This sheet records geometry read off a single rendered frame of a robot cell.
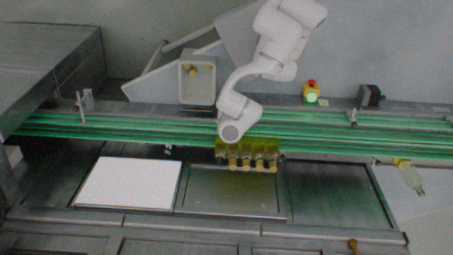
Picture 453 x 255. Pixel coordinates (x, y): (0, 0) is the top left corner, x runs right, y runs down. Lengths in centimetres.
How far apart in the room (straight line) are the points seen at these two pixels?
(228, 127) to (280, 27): 32
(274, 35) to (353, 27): 74
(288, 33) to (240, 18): 58
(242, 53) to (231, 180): 58
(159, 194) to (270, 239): 51
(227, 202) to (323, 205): 43
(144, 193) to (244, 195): 44
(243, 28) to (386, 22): 63
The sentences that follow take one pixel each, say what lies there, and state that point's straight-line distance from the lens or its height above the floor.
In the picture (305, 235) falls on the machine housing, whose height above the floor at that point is 139.
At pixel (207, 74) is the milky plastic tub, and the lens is 174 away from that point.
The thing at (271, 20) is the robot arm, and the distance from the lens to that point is 105.
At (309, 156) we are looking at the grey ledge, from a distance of 187.
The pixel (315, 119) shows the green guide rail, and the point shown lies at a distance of 167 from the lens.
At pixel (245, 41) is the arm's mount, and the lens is 162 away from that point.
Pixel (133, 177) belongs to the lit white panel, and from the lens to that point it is 170.
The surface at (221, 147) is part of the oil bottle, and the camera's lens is 159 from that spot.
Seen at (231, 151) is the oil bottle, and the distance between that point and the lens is 158.
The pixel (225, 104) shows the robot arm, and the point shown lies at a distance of 104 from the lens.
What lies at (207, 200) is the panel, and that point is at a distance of 156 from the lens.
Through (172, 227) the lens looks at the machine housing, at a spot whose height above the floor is 139.
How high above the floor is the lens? 234
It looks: 57 degrees down
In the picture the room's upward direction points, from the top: 175 degrees counter-clockwise
